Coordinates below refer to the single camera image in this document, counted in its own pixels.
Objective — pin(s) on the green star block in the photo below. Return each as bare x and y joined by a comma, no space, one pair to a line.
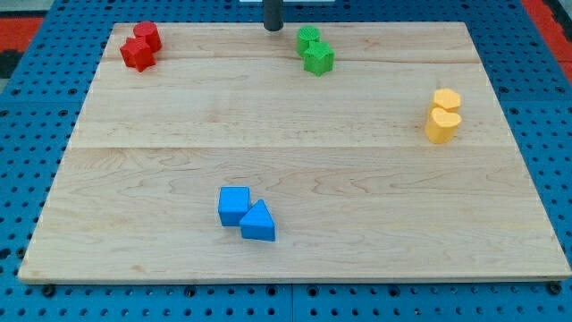
318,58

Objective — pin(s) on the light wooden board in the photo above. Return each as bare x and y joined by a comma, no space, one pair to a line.
357,192

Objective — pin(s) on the blue triangle block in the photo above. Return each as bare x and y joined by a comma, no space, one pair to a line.
258,223

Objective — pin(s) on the yellow hexagon block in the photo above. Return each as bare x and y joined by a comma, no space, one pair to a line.
447,99

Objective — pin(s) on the red star block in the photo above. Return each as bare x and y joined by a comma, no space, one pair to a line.
137,53

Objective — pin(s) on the red cylinder block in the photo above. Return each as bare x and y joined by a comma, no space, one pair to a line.
149,32

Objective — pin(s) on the yellow heart block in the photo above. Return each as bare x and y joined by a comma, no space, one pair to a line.
441,125

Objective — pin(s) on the green cylinder block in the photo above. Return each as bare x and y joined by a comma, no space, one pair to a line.
307,34

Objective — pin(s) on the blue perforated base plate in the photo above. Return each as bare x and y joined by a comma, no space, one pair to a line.
41,101

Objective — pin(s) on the blue cube block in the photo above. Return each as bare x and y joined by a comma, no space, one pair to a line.
234,203

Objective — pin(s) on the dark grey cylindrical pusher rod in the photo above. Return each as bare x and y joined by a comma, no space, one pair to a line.
273,15

